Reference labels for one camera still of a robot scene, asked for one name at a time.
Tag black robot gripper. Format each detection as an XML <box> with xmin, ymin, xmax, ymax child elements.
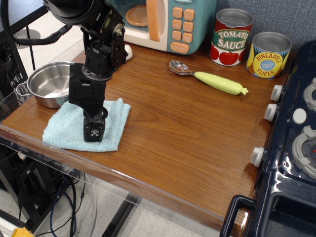
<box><xmin>69</xmin><ymin>63</ymin><xmax>108</xmax><ymax>142</ymax></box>

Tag light blue towel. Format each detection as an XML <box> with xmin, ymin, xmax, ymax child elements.
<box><xmin>42</xmin><ymin>98</ymin><xmax>131</xmax><ymax>152</ymax></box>

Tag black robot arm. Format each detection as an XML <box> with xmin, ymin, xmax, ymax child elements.
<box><xmin>44</xmin><ymin>0</ymin><xmax>128</xmax><ymax>142</ymax></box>

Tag small steel pot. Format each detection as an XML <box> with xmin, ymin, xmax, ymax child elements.
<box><xmin>16</xmin><ymin>62</ymin><xmax>74</xmax><ymax>109</ymax></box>

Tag plush brown mushroom toy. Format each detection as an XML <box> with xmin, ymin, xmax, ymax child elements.
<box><xmin>124</xmin><ymin>44</ymin><xmax>133</xmax><ymax>61</ymax></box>

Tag orange plate inside microwave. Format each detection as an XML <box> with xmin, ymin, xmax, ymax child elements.
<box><xmin>125</xmin><ymin>5</ymin><xmax>148</xmax><ymax>27</ymax></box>

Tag toy microwave teal cream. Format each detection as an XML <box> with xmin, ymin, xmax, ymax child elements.
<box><xmin>109</xmin><ymin>0</ymin><xmax>217</xmax><ymax>55</ymax></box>

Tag white stove knob bottom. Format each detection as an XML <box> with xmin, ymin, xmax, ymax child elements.
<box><xmin>250</xmin><ymin>147</ymin><xmax>265</xmax><ymax>168</ymax></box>

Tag white stove knob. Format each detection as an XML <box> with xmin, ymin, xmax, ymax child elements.
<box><xmin>264</xmin><ymin>104</ymin><xmax>277</xmax><ymax>122</ymax></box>
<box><xmin>270</xmin><ymin>85</ymin><xmax>283</xmax><ymax>102</ymax></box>
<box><xmin>250</xmin><ymin>147</ymin><xmax>265</xmax><ymax>168</ymax></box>

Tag tomato sauce can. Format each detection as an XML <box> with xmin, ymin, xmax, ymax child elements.
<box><xmin>209</xmin><ymin>8</ymin><xmax>253</xmax><ymax>66</ymax></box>

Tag white stove knob middle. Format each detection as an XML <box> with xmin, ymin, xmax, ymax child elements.
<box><xmin>264</xmin><ymin>104</ymin><xmax>277</xmax><ymax>122</ymax></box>

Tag white stove knob top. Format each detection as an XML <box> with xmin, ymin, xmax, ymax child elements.
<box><xmin>270</xmin><ymin>85</ymin><xmax>283</xmax><ymax>102</ymax></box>

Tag pineapple slices can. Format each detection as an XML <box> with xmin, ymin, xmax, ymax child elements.
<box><xmin>246</xmin><ymin>32</ymin><xmax>292</xmax><ymax>79</ymax></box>

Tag dark blue toy stove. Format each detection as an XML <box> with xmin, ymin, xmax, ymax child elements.
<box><xmin>220</xmin><ymin>41</ymin><xmax>316</xmax><ymax>237</ymax></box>

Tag black metal table frame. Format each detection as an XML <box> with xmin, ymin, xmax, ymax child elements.
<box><xmin>0</xmin><ymin>145</ymin><xmax>67</xmax><ymax>232</ymax></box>

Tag spoon with green handle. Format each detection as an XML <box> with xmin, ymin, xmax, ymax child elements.
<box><xmin>169</xmin><ymin>60</ymin><xmax>249</xmax><ymax>95</ymax></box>

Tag black blue floor cables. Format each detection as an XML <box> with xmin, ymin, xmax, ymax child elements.
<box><xmin>34</xmin><ymin>170</ymin><xmax>97</xmax><ymax>237</ymax></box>

